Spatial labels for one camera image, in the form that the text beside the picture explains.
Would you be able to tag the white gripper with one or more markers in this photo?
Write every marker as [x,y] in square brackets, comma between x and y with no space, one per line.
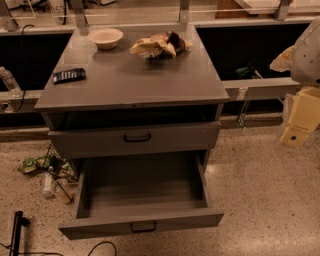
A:
[307,58]

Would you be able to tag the brown chip bag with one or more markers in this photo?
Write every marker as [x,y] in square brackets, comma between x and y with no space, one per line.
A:
[159,45]

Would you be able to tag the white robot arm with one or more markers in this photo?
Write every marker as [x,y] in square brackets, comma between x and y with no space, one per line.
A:
[303,61]

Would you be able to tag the closed grey top drawer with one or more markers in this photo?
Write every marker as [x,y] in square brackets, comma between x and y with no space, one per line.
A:
[119,141]

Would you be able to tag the grey drawer cabinet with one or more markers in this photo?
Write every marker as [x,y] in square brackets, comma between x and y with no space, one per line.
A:
[124,90]

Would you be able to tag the open grey lower drawer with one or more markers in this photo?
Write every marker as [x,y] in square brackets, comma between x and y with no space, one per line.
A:
[122,195]

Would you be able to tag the green snack bag on floor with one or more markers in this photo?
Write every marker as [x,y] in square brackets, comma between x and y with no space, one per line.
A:
[31,165]

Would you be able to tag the white paper bowl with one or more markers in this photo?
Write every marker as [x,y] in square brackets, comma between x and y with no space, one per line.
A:
[106,38]

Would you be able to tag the black remote control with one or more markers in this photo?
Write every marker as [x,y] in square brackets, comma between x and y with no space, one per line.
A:
[71,75]

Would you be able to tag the clear cup on floor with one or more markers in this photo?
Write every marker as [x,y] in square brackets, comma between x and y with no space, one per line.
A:
[60,189]

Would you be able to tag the clear bottle on floor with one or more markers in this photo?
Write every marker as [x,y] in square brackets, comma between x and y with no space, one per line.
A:
[46,191]

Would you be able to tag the black stand pole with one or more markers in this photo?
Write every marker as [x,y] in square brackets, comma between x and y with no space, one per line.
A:
[19,222]

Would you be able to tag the clear plastic bottle on rail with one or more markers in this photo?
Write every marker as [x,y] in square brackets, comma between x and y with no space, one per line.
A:
[10,82]

